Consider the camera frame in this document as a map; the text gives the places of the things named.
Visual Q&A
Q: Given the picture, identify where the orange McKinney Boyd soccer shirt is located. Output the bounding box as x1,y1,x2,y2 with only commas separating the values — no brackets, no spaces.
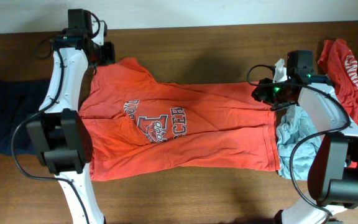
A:
79,58,280,181

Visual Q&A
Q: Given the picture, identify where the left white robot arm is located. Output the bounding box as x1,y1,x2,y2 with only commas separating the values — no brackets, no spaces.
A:
24,9,115,223

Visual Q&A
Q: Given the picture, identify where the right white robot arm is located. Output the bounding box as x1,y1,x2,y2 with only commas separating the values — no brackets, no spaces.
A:
252,50,358,224

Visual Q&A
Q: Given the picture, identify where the light grey-blue shirt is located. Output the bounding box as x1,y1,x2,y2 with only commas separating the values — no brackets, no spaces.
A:
276,105,321,180

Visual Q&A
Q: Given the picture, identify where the red McKinney shirt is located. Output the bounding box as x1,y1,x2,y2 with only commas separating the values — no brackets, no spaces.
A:
318,39,358,169

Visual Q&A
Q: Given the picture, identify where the folded navy blue garment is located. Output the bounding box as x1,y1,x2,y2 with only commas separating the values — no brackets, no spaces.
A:
0,80,50,156

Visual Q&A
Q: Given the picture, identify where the right black cable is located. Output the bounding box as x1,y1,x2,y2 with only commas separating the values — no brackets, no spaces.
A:
246,64,352,217

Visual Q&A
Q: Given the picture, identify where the black cable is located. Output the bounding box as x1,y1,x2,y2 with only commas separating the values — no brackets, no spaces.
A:
246,64,352,217
10,11,102,224

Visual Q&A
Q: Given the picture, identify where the left black cable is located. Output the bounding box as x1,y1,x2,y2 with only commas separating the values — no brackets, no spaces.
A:
10,11,102,224

